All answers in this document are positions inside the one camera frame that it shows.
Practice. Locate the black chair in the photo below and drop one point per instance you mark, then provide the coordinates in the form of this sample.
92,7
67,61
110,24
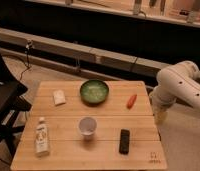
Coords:
11,104

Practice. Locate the clear plastic cup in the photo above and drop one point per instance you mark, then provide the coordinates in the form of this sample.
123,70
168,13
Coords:
87,126

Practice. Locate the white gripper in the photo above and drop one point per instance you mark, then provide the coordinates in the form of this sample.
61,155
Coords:
160,113

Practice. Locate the black remote control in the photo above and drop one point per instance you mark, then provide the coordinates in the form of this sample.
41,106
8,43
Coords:
124,141

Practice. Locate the green bowl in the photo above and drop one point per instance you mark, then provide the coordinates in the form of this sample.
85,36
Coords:
94,91

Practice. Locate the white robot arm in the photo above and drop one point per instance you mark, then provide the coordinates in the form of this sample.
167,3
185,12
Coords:
175,82

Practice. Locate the red pepper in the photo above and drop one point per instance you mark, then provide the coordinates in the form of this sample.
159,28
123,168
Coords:
131,101

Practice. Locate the wooden folding table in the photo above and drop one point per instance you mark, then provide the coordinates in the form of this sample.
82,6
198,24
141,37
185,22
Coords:
63,133

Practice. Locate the white sponge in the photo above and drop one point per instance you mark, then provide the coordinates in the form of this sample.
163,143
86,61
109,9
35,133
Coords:
59,97

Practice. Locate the white plastic bottle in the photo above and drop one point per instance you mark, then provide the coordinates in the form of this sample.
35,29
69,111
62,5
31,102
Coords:
41,138

